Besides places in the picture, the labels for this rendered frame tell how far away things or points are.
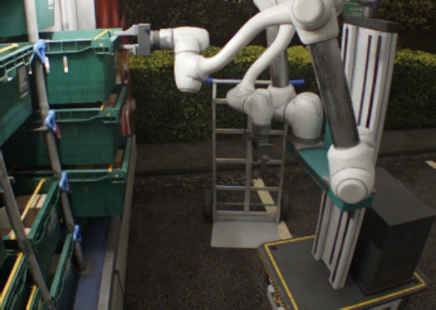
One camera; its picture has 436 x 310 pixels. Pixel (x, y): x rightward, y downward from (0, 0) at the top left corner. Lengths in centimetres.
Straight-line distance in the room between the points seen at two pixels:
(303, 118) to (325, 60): 70
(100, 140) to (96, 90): 21
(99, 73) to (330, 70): 84
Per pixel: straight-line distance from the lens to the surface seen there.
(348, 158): 121
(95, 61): 137
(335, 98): 117
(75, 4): 180
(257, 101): 160
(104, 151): 149
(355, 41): 174
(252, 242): 286
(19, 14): 144
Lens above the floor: 185
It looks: 25 degrees down
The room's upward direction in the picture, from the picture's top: straight up
